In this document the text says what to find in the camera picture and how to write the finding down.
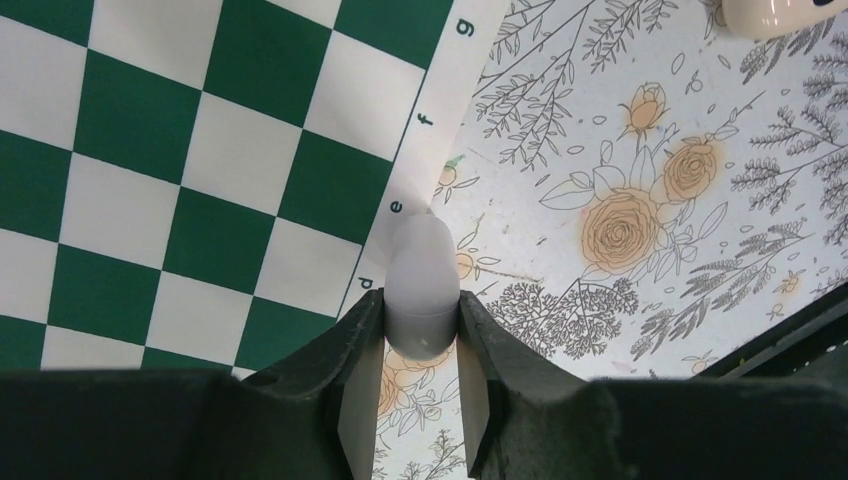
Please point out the beige earbud charging case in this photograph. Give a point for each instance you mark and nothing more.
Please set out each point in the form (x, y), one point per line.
(766, 19)

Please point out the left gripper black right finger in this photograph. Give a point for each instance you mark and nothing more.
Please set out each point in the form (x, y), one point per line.
(523, 417)

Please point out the floral patterned table mat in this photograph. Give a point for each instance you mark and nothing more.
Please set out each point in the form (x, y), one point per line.
(646, 179)

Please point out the green white chessboard mat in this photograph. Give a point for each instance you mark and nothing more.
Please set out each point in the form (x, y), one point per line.
(213, 183)

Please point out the white earbud case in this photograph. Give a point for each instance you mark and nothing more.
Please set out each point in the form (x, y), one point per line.
(422, 289)

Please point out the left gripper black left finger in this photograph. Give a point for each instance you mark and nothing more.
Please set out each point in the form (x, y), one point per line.
(323, 425)

